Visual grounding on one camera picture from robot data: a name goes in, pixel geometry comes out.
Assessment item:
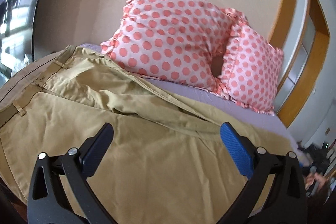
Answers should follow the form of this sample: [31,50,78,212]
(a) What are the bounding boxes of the khaki pants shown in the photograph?
[1,46,292,223]

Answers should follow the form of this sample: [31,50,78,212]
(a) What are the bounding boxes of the lavender bed sheet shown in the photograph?
[72,47,303,159]

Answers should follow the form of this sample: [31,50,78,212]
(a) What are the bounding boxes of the right polka dot pillow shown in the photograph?
[217,9,284,115]

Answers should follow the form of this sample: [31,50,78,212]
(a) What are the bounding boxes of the polka dot pillow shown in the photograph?
[217,9,284,115]
[101,0,233,92]

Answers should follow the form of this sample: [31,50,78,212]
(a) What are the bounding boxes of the wooden framed glass door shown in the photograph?
[271,0,335,139]

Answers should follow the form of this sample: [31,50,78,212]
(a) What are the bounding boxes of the left polka dot pillow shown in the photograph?
[101,0,233,92]

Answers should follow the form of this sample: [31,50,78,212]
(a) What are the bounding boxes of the dark framed window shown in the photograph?
[1,0,39,86]

